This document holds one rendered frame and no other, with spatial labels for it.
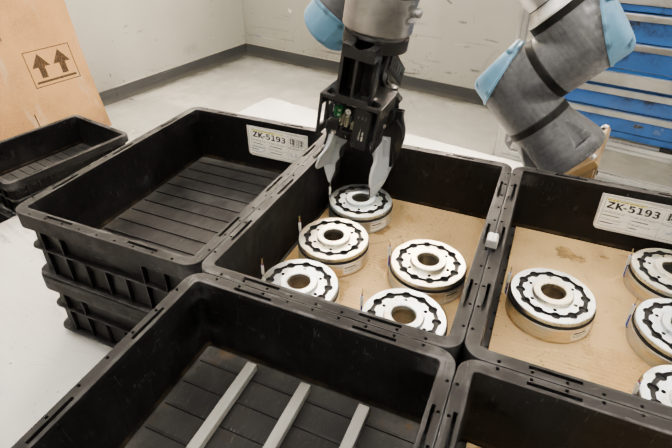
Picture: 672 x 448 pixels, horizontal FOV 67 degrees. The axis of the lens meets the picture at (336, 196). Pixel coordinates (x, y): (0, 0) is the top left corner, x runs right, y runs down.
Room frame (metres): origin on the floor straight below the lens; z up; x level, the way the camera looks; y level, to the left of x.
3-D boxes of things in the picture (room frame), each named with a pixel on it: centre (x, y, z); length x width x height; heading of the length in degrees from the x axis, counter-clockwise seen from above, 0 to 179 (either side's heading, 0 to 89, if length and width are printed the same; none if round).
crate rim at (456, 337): (0.56, -0.06, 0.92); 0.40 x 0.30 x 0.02; 156
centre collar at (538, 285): (0.47, -0.27, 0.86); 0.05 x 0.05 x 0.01
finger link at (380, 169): (0.54, -0.05, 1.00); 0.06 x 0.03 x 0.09; 157
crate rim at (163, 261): (0.68, 0.22, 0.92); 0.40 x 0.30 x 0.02; 156
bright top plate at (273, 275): (0.49, 0.05, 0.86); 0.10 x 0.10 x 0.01
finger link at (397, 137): (0.56, -0.06, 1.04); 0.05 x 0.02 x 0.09; 67
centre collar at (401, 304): (0.43, -0.08, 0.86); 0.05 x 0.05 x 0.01
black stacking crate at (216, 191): (0.68, 0.22, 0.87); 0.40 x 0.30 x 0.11; 156
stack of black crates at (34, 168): (1.43, 0.91, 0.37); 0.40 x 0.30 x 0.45; 146
